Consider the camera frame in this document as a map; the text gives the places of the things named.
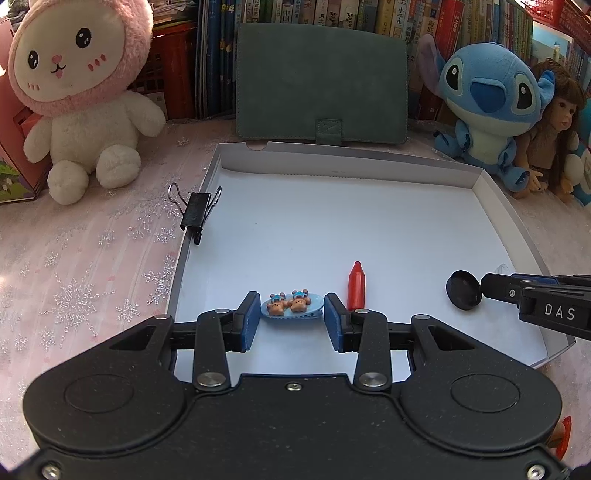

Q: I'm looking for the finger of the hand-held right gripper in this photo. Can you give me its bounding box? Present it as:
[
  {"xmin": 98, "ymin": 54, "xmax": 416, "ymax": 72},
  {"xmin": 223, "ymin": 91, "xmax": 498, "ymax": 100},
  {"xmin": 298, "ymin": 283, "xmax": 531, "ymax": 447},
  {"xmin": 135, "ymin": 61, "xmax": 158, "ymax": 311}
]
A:
[
  {"xmin": 510, "ymin": 274, "xmax": 591, "ymax": 288},
  {"xmin": 480, "ymin": 272, "xmax": 525, "ymax": 306}
]

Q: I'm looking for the red mesh basket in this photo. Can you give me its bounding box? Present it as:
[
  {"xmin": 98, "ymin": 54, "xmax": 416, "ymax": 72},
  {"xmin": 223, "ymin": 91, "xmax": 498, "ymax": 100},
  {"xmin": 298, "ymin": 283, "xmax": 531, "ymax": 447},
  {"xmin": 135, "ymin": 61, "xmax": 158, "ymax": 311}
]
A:
[{"xmin": 521, "ymin": 0, "xmax": 591, "ymax": 38}]

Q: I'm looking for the red plastic crate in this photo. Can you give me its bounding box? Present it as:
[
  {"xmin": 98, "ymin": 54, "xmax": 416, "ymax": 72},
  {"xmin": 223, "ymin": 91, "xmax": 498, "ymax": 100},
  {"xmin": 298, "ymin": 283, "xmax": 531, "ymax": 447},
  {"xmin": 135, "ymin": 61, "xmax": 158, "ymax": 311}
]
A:
[{"xmin": 126, "ymin": 22, "xmax": 200, "ymax": 121}]

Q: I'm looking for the blue robot cat plush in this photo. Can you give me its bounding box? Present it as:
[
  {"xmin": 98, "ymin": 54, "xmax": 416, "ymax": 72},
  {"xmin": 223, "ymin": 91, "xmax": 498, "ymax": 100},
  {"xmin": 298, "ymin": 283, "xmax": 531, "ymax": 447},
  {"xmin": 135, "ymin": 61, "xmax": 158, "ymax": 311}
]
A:
[{"xmin": 560, "ymin": 133, "xmax": 591, "ymax": 207}]

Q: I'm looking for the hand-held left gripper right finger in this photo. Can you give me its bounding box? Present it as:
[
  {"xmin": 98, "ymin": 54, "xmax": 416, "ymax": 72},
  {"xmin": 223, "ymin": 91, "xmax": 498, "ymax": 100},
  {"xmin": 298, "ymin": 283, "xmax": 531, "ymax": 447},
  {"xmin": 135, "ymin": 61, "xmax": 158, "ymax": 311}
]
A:
[{"xmin": 324, "ymin": 292, "xmax": 470, "ymax": 393}]

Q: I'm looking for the stack of flat books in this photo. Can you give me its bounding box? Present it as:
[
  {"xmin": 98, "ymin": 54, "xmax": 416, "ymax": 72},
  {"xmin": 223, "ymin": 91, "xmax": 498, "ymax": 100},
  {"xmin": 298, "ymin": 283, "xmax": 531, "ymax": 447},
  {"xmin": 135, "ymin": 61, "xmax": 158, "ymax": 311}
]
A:
[{"xmin": 150, "ymin": 0, "xmax": 205, "ymax": 29}]

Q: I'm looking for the blue alien plush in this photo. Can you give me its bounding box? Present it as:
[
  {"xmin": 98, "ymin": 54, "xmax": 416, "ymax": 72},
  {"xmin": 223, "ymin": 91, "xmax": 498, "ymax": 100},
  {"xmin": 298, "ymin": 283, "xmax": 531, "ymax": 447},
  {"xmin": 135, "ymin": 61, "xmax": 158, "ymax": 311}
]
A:
[{"xmin": 417, "ymin": 34, "xmax": 556, "ymax": 193}]

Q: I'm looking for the pink printed box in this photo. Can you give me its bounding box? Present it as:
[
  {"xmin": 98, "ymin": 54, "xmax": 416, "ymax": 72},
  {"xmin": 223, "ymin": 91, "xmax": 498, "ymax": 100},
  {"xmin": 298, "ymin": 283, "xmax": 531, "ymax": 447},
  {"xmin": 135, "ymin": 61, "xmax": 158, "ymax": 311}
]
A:
[{"xmin": 0, "ymin": 18, "xmax": 52, "ymax": 205}]

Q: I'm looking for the black round cap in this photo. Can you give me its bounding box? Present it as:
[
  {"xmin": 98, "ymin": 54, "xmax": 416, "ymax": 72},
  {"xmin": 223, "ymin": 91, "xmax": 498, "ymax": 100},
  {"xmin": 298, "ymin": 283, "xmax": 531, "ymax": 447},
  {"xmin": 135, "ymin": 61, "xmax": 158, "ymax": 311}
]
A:
[{"xmin": 445, "ymin": 270, "xmax": 483, "ymax": 311}]

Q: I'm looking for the row of upright books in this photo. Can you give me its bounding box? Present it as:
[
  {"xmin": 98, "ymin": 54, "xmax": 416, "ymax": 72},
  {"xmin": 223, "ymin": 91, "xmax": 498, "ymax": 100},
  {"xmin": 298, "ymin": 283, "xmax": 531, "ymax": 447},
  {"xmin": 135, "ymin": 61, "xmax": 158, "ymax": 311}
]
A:
[{"xmin": 196, "ymin": 0, "xmax": 591, "ymax": 121}]

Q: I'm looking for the brown-haired doll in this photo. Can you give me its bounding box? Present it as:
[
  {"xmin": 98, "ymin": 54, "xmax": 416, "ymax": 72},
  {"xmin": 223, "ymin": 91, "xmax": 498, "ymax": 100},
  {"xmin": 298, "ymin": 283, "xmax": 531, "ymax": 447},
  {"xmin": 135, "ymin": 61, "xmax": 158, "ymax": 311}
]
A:
[{"xmin": 512, "ymin": 59, "xmax": 588, "ymax": 200}]

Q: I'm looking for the blue bear hair clip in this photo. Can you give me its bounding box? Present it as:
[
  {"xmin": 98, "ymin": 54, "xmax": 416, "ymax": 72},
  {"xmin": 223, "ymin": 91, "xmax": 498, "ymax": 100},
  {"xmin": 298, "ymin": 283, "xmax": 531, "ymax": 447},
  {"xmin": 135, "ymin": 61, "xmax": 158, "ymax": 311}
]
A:
[{"xmin": 260, "ymin": 289, "xmax": 326, "ymax": 320}]

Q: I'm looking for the white shallow cardboard tray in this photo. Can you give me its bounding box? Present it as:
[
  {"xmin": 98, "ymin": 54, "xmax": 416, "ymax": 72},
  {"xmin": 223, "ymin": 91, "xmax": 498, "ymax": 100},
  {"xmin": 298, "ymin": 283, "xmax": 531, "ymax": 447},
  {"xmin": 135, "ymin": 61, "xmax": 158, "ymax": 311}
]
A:
[{"xmin": 165, "ymin": 141, "xmax": 576, "ymax": 384}]

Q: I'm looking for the pink hooded bunny plush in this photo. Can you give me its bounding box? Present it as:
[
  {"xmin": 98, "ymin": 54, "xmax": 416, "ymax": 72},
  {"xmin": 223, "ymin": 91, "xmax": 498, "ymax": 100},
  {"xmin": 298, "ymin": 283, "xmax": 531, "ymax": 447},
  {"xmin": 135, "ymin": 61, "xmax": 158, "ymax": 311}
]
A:
[{"xmin": 8, "ymin": 0, "xmax": 167, "ymax": 206}]

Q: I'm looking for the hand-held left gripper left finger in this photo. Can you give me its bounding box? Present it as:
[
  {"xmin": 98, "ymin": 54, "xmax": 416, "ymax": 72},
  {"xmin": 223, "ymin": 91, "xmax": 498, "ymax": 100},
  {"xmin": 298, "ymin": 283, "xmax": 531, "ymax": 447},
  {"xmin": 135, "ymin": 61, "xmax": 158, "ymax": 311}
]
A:
[{"xmin": 110, "ymin": 291, "xmax": 261, "ymax": 393}]

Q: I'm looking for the green suede case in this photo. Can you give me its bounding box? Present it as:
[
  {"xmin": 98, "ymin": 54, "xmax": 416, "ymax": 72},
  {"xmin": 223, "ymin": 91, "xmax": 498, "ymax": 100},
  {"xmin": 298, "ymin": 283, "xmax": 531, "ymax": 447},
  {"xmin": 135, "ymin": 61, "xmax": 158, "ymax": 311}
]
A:
[{"xmin": 235, "ymin": 23, "xmax": 410, "ymax": 147}]

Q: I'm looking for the black binder clip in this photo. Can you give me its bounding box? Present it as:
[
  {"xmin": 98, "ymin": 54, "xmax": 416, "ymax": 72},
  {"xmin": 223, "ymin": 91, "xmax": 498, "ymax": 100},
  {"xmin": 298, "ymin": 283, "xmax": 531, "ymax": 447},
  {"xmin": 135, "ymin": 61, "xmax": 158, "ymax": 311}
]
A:
[{"xmin": 167, "ymin": 182, "xmax": 223, "ymax": 246}]

